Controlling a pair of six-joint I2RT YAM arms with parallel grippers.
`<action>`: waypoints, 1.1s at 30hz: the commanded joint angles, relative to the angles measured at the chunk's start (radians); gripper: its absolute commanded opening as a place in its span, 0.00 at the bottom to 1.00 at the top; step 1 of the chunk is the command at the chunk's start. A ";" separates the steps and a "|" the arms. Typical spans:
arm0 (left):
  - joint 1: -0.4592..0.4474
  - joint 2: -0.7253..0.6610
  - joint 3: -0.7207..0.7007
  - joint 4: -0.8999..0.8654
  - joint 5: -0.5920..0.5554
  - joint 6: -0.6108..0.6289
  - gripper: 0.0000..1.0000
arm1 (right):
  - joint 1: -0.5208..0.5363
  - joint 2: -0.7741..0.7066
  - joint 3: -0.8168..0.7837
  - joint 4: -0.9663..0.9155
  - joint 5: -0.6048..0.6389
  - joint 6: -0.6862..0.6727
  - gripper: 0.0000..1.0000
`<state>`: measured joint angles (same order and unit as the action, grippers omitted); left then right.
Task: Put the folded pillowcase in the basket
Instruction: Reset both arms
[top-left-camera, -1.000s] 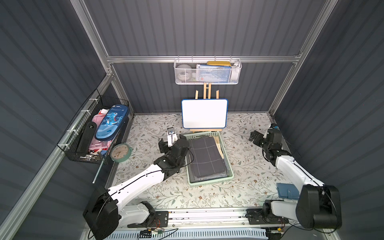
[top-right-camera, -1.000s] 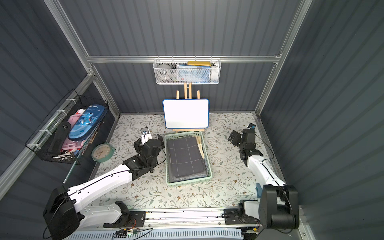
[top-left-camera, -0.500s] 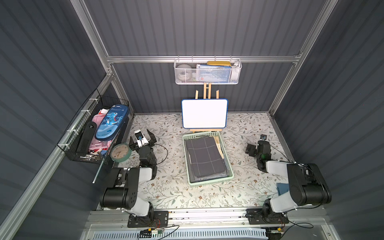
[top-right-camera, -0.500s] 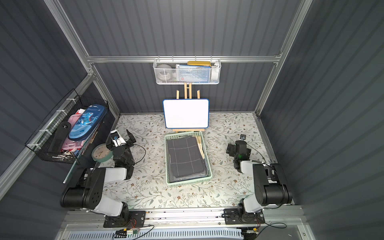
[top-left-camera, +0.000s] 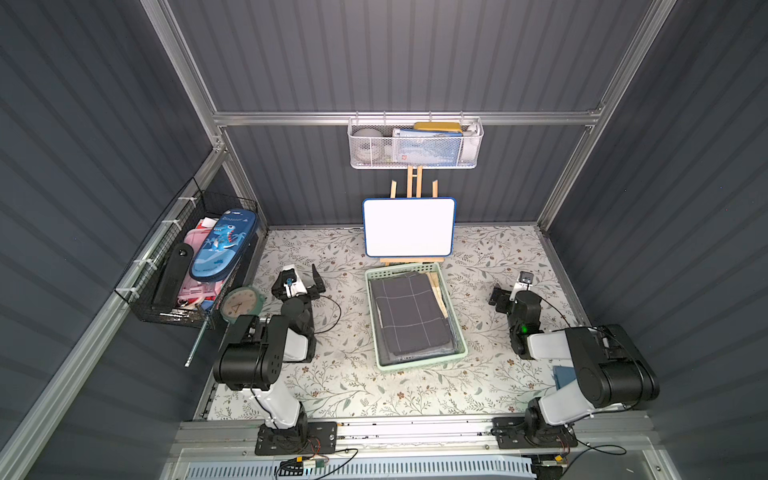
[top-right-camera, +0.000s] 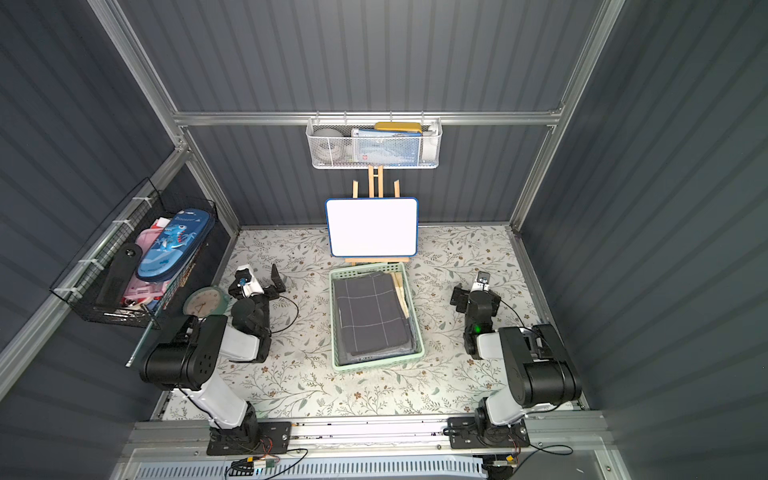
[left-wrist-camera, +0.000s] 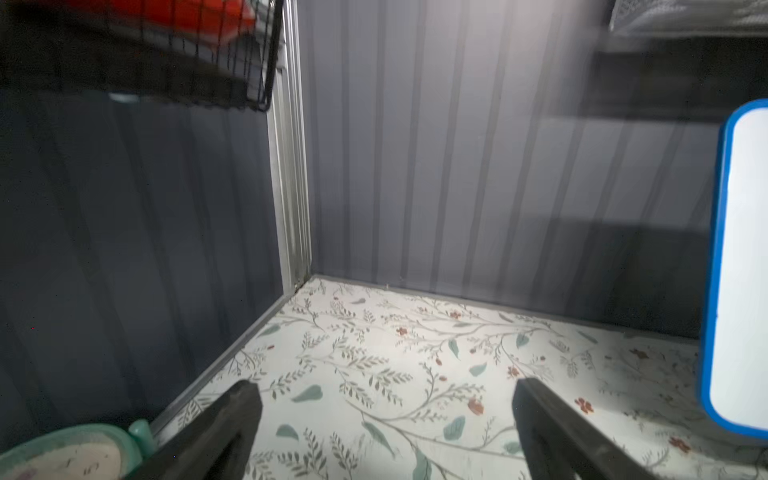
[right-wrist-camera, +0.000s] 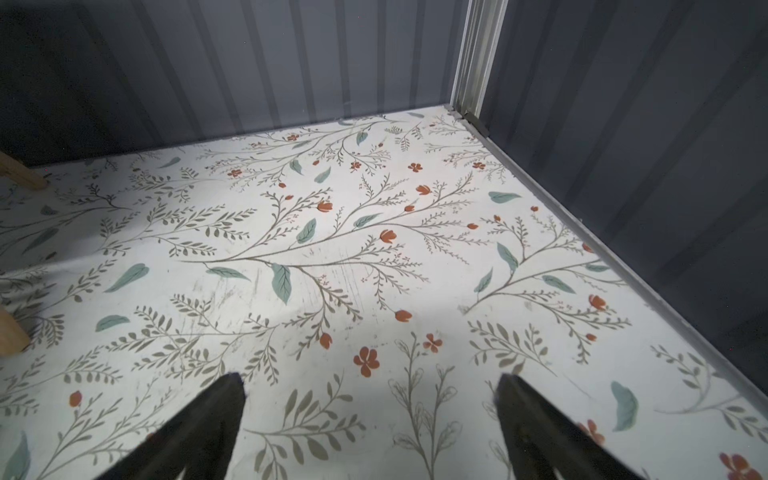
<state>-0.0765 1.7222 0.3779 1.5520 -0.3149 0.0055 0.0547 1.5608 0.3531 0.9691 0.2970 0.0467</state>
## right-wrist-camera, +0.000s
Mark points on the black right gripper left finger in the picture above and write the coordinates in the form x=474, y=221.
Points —
x=196, y=443

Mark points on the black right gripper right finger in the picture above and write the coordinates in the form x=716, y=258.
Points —
x=542, y=443

